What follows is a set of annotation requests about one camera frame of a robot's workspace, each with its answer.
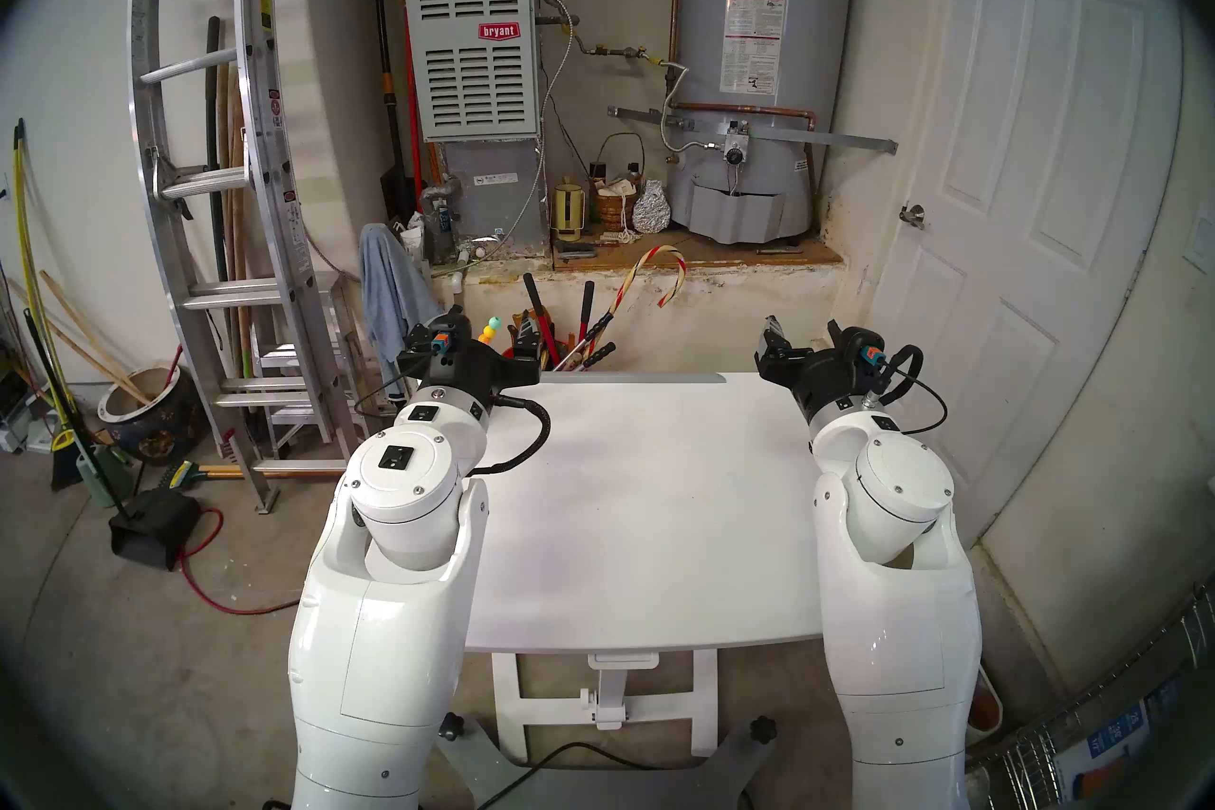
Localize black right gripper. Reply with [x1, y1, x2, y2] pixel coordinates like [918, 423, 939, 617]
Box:
[757, 315, 890, 428]

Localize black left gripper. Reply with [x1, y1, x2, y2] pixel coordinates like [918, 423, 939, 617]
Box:
[397, 304, 542, 418]

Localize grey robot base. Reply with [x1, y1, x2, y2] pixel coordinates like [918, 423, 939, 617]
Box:
[437, 713, 779, 810]

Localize wooden heater platform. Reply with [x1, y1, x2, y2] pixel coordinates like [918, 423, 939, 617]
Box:
[553, 234, 844, 273]

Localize blue grey towel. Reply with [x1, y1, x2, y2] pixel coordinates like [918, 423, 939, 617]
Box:
[359, 223, 445, 387]

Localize striped candy cane decoration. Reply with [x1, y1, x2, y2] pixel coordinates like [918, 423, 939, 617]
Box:
[568, 245, 688, 368]

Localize grey drain pipe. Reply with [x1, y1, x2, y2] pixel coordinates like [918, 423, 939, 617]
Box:
[421, 177, 466, 263]

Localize brown wicker basket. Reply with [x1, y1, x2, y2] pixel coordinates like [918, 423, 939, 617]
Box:
[593, 132, 646, 232]

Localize small aluminium step ladder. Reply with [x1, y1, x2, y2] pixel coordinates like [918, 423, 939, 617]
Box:
[249, 272, 371, 463]

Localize crumpled aluminium foil lump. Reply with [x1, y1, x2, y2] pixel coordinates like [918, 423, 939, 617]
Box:
[631, 180, 671, 234]

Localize bent copper pipe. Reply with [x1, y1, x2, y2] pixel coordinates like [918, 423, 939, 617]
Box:
[669, 101, 819, 230]

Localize aluminium extension ladder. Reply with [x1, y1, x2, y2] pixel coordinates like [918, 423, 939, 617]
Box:
[126, 0, 381, 517]

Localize grey bryant furnace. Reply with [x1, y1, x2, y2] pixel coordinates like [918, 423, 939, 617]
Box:
[394, 0, 551, 254]

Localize white panel door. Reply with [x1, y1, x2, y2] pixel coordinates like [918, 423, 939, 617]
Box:
[859, 0, 1187, 548]

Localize flexible metal conduit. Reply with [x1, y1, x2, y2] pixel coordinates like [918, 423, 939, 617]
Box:
[492, 0, 578, 251]

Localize gas pipe yellow valve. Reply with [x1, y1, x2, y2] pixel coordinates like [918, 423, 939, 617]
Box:
[581, 41, 665, 71]

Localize green yellow scrub brush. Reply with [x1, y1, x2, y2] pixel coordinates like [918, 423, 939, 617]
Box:
[157, 457, 347, 491]

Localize blue ceramic pot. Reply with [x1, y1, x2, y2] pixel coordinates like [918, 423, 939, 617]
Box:
[98, 364, 200, 467]

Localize wooden stake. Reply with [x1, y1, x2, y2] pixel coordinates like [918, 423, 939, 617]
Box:
[38, 272, 153, 406]

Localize white two-hole planter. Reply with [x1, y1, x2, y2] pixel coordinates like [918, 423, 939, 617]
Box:
[970, 666, 1004, 735]

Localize green plastic container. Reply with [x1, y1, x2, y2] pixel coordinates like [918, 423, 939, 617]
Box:
[76, 443, 134, 507]

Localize blue white printed box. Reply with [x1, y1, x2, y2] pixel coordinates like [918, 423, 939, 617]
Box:
[1054, 680, 1187, 804]

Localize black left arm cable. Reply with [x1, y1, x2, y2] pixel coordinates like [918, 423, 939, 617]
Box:
[473, 393, 553, 477]

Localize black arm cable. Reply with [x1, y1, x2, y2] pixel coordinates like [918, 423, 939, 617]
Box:
[473, 393, 553, 477]
[878, 343, 950, 437]

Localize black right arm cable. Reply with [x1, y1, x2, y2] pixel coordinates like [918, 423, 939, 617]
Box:
[878, 343, 950, 437]

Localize black handled pliers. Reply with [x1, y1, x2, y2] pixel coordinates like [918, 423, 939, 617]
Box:
[568, 313, 618, 371]

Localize grey metal heater strap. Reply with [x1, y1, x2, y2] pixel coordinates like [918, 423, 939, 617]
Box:
[607, 106, 898, 154]

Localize black orange handled shovel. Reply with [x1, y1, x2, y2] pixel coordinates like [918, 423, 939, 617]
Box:
[370, 0, 421, 223]

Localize wooden long tool handle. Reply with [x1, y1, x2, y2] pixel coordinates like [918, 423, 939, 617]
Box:
[220, 63, 252, 363]

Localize white table leg frame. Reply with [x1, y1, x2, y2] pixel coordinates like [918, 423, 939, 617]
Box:
[491, 649, 720, 766]

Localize red hose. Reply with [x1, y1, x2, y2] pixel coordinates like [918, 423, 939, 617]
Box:
[176, 506, 305, 616]

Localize black long handled dustpan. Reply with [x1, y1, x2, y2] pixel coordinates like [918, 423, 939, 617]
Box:
[24, 310, 202, 572]

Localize black long tool handle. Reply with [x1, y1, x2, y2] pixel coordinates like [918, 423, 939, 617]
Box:
[205, 16, 234, 287]

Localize black floor cable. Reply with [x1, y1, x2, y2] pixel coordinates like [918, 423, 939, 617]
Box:
[475, 740, 677, 810]

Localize white light switch plate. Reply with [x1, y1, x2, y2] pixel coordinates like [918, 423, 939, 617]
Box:
[1184, 205, 1215, 273]

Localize yellow handled broom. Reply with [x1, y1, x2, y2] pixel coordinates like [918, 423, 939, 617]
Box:
[11, 117, 86, 491]

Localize metal wire rack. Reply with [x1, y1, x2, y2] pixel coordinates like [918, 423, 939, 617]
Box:
[968, 576, 1215, 810]

